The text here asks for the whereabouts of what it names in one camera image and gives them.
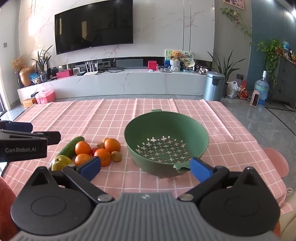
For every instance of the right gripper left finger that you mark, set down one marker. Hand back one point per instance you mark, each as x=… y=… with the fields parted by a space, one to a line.
x=81 y=176

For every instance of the potted spiky plant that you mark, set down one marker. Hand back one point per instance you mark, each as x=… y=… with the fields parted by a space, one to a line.
x=226 y=67

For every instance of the green cucumber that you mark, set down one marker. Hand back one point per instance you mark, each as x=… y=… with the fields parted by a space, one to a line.
x=69 y=149

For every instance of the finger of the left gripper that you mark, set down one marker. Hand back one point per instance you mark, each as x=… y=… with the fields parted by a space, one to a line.
x=16 y=126
x=53 y=137

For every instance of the orange ceramic vase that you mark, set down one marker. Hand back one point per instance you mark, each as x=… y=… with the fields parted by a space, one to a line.
x=25 y=75

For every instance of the hanging ivy plant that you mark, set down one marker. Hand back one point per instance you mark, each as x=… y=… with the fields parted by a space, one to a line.
x=272 y=50

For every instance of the green colander bowl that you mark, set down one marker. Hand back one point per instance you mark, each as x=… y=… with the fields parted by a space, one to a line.
x=162 y=143

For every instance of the red box on console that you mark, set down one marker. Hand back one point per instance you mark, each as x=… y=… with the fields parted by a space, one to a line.
x=152 y=65

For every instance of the grey pedal trash bin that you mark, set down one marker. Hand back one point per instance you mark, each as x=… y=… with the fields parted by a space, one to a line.
x=214 y=86

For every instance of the white plastic bag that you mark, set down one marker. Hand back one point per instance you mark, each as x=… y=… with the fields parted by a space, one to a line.
x=233 y=89

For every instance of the pink box on console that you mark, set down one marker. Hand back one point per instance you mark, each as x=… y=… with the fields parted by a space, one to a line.
x=64 y=73

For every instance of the white marble tv console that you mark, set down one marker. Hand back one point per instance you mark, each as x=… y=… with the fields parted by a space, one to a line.
x=127 y=82

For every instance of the grey drawer cabinet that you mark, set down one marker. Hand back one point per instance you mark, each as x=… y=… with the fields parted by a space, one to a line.
x=285 y=86

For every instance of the black wall television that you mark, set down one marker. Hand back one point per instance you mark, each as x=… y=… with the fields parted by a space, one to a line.
x=93 y=25

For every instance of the pink stool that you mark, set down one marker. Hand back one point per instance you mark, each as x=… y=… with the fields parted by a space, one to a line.
x=278 y=160

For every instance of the blue water jug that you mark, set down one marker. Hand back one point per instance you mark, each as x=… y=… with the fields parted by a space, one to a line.
x=262 y=87

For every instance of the orange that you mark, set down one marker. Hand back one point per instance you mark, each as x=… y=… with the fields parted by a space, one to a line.
x=112 y=145
x=104 y=155
x=81 y=159
x=82 y=147

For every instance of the pink checkered tablecloth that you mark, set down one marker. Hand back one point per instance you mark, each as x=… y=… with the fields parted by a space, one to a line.
x=230 y=143

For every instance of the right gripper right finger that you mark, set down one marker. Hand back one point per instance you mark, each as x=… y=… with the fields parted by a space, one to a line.
x=210 y=179

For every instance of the small red tomato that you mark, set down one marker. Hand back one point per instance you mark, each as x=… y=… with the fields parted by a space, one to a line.
x=93 y=151

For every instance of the teddy bear bouquet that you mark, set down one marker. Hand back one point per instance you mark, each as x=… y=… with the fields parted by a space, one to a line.
x=175 y=63

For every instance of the red gift bag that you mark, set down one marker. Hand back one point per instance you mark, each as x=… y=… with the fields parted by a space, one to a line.
x=243 y=94

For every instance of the white wifi router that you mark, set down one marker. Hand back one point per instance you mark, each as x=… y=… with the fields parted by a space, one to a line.
x=90 y=69

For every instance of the small pink floor heater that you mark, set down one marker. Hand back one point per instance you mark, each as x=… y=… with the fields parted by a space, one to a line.
x=255 y=98

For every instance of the pink storage box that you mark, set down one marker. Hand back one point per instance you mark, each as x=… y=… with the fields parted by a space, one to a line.
x=44 y=97

